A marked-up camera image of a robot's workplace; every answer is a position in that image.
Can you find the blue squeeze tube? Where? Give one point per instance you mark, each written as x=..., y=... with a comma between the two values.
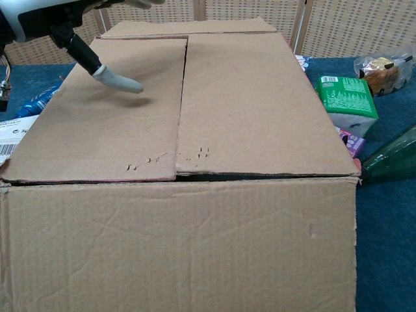
x=35, y=104

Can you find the big red cardboard box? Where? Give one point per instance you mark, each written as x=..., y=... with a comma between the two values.
x=182, y=234

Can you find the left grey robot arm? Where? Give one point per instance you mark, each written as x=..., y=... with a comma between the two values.
x=5, y=91

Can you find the clear bag of pastry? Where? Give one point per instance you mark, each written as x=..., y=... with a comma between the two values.
x=383, y=74

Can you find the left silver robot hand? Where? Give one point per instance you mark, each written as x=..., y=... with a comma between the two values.
x=83, y=52

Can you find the woven bamboo folding screen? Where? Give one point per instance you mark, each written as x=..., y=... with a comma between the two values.
x=341, y=26

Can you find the blue cookie pack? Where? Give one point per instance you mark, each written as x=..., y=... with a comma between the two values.
x=304, y=63

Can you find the green carton box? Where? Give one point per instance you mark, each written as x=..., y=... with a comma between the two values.
x=349, y=97

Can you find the white plastic food bag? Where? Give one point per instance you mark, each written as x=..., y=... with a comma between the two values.
x=13, y=136

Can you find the small purple box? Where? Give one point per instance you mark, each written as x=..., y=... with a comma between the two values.
x=354, y=143

